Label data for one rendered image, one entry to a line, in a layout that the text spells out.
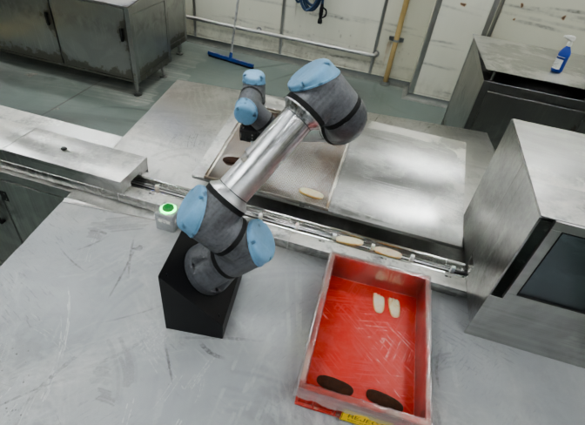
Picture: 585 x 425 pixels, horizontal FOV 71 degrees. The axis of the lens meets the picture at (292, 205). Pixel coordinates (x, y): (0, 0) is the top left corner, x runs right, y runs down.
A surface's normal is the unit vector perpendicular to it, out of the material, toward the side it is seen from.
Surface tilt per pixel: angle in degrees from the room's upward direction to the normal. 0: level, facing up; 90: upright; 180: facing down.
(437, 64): 90
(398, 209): 10
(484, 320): 90
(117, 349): 0
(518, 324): 90
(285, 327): 0
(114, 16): 90
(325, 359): 0
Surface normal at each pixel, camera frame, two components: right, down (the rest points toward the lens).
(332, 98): 0.39, 0.42
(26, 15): -0.27, 0.60
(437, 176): 0.06, -0.64
